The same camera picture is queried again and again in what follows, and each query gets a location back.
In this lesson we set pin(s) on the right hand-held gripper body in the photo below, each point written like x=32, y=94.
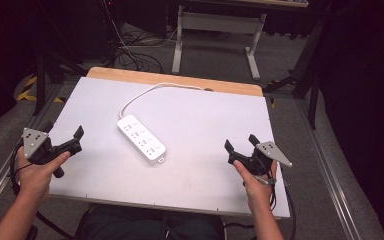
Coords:
x=259, y=161

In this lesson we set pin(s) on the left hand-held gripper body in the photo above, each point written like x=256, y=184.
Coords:
x=35, y=141

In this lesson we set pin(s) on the person's right hand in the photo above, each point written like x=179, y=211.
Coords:
x=258, y=188

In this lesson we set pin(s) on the person's left hand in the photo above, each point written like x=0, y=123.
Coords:
x=35, y=180

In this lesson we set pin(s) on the white table mat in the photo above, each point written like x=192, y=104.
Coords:
x=196, y=126

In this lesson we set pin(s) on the yellow black floor tape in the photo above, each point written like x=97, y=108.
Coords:
x=26, y=91

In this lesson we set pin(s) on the black metal stand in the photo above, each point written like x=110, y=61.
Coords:
x=40, y=83
x=308, y=73

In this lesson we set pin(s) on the white power strip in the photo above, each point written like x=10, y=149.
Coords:
x=141, y=139

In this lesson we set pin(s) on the person's dark pants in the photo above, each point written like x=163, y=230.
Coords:
x=146, y=223

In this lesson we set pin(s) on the black curtain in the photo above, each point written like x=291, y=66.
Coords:
x=363, y=100

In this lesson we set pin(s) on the aluminium floor rail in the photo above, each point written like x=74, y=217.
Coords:
x=0, y=186
x=330, y=180

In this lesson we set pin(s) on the white metal desk frame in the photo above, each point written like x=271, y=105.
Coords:
x=218, y=20

